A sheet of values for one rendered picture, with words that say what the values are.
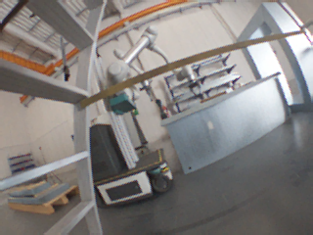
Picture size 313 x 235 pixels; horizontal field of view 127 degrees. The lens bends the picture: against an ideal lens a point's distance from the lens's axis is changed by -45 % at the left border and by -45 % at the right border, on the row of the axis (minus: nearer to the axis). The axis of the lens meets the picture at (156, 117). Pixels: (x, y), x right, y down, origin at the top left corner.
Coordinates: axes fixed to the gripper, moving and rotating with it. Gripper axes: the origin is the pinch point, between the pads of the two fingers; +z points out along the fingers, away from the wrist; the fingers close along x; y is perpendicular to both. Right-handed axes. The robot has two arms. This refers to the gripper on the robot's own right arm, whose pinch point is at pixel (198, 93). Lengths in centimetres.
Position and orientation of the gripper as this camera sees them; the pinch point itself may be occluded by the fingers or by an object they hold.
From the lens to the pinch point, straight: 161.0
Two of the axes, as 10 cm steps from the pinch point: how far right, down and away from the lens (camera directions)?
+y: -6.7, 2.3, -7.0
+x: 6.3, -3.0, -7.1
